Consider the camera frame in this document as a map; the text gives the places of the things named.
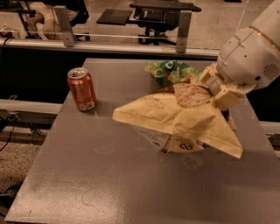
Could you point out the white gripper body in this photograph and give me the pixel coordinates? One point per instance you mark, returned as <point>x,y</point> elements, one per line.
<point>247,59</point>

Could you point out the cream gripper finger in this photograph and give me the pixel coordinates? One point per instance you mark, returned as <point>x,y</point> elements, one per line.
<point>209,76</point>
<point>225,95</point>

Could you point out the brown sea salt chip bag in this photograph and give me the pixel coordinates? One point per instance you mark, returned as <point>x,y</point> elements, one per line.
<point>188,114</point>

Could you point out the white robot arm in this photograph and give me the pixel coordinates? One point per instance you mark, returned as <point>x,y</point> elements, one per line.
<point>268,20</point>

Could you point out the green chip bag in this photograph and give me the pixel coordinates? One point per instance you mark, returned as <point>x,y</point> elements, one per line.
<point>168,72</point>

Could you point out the black office chair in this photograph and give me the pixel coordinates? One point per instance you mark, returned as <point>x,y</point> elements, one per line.
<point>155,16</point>

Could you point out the orange soda can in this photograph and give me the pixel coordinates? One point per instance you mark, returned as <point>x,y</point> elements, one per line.
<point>82,89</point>

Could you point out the metal railing bar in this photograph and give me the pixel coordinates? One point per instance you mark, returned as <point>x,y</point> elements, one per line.
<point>90,47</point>

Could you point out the right metal bracket post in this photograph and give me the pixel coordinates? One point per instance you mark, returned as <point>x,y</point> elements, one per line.
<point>183,30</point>

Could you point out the metal bracket post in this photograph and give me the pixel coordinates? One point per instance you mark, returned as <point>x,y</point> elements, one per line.
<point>183,30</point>
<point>68,37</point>

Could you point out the left metal bracket post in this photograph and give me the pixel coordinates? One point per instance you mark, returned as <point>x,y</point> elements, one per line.
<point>68,37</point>

